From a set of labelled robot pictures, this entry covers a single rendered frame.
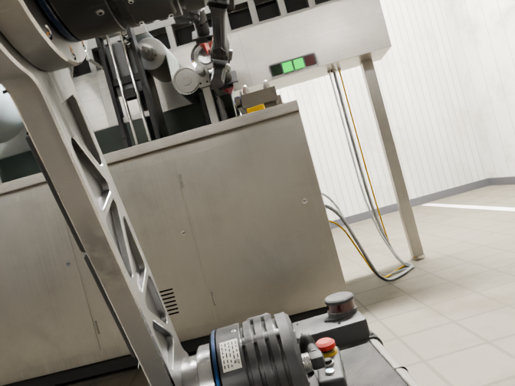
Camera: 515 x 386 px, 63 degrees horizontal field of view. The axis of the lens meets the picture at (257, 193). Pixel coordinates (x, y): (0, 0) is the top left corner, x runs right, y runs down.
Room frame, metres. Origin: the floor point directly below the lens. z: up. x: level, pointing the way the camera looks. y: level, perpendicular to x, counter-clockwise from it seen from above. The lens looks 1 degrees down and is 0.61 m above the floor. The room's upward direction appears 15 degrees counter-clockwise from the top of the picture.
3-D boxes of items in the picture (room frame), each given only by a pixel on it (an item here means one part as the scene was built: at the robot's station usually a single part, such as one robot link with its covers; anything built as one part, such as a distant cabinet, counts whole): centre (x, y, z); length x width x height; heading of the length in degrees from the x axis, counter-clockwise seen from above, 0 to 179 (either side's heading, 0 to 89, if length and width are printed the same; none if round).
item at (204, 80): (1.88, 0.10, 1.05); 0.06 x 0.05 x 0.31; 176
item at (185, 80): (2.05, 0.17, 1.17); 0.26 x 0.12 x 0.12; 176
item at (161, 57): (2.07, 0.30, 1.33); 0.25 x 0.14 x 0.14; 176
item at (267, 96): (2.07, -0.13, 1.00); 0.40 x 0.16 x 0.06; 176
